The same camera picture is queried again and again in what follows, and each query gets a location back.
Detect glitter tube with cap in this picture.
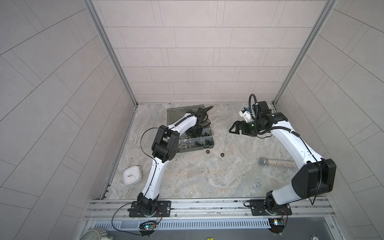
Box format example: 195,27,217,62
259,158,297,168

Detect grey compartment organizer box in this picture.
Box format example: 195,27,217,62
167,105,214,153

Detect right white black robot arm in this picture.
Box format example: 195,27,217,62
229,94,337,215

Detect right controller board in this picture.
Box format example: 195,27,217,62
268,219,286,234

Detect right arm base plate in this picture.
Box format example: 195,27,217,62
243,199,292,216

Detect left controller board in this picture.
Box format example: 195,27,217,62
139,221,157,236

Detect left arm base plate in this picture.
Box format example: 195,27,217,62
128,201,172,218

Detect white square clock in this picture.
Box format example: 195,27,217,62
123,166,142,186

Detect controller board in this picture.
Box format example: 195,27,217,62
139,221,157,236
268,219,286,234

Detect white fan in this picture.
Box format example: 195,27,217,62
80,228,114,240

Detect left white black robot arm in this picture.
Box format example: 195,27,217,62
137,106,213,216

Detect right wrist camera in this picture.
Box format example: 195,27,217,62
239,107,255,123

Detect aluminium rail frame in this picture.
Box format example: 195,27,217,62
85,197,336,221

